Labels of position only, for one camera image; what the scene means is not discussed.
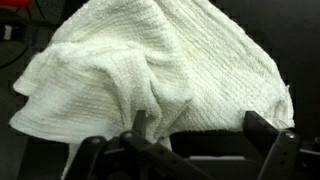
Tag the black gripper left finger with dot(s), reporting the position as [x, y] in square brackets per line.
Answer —
[140, 121]

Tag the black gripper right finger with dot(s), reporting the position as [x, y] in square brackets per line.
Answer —
[261, 131]

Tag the white terry towel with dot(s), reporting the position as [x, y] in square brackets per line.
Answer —
[133, 66]

